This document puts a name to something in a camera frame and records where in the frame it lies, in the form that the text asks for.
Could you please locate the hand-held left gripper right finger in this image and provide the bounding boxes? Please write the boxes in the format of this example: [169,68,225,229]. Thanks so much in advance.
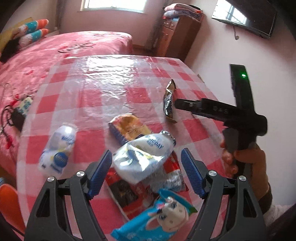
[181,148,266,241]

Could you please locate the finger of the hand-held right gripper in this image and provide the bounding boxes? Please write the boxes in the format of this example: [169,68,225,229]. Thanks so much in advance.
[174,98,204,114]

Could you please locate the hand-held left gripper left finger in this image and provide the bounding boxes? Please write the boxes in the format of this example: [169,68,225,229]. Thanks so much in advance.
[24,149,113,241]

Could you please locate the brown coffee sachet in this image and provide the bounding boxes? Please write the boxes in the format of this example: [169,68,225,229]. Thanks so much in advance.
[163,79,178,124]

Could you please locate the red snack wrapper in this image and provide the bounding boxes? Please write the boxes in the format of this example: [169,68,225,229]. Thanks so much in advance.
[105,154,185,220]

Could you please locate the white blue milk pouch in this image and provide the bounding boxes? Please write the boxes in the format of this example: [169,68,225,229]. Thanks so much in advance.
[112,130,175,184]

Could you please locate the pink plastic bucket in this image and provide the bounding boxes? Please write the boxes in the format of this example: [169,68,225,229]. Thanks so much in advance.
[0,184,26,234]

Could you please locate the person's right forearm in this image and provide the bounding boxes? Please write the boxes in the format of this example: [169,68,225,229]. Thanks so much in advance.
[255,183,296,241]

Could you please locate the person's right hand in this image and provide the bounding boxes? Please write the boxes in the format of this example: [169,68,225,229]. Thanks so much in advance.
[220,140,270,202]

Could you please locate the white printed plastic bag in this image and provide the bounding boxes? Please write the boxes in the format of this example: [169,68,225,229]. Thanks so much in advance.
[148,170,186,193]

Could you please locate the crumpled white blue packet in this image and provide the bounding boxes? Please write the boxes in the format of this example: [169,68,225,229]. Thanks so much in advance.
[38,123,78,176]

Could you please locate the yellow blue snack packet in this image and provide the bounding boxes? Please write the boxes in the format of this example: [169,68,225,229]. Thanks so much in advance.
[108,113,152,147]

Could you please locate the brown wooden cabinet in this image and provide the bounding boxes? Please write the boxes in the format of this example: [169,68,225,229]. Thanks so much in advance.
[155,15,201,62]

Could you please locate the blue cartoon packet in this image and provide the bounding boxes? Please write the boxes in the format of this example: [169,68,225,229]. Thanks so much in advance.
[110,188,198,241]

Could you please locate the grey curtain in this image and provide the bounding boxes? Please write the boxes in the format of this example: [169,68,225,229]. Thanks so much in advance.
[55,0,66,35]
[146,7,164,50]

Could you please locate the folded blankets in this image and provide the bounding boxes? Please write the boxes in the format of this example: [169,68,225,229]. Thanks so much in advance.
[162,3,204,21]

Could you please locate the black power adapter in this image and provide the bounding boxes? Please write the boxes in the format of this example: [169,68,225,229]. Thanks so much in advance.
[10,108,26,133]

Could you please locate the black television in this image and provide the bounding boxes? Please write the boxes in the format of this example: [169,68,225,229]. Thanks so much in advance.
[211,0,278,39]

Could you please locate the window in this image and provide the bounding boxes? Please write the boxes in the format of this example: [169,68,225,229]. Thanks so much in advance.
[80,0,147,13]

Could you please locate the bed with pink blanket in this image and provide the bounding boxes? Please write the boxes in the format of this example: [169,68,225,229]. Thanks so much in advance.
[0,30,133,176]

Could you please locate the cartoon bolster pillow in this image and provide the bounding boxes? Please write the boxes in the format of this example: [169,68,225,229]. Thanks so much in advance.
[13,19,49,35]
[18,28,49,45]

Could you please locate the black clothing pile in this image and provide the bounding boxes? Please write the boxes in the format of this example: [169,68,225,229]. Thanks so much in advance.
[0,38,22,63]

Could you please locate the yellow headboard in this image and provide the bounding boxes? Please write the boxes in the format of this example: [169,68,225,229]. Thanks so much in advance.
[0,17,35,52]

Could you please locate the black looped cable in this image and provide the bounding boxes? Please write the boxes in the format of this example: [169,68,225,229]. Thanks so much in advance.
[0,104,14,139]

